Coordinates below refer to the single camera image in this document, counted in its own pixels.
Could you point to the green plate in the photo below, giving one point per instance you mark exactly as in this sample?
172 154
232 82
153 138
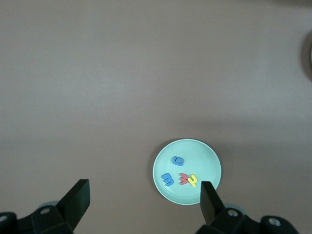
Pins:
195 156

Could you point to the blue foam letter g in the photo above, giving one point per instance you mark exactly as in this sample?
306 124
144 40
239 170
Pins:
178 161

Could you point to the red foam letter w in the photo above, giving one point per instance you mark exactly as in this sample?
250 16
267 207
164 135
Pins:
183 179

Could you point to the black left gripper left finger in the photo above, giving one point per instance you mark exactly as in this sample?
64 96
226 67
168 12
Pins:
63 212

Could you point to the yellow foam letter r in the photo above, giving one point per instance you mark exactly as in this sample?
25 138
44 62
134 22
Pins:
192 180

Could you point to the blue lowercase letter m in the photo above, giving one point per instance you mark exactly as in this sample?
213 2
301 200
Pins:
167 180

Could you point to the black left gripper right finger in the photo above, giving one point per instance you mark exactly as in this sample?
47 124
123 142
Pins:
219 214

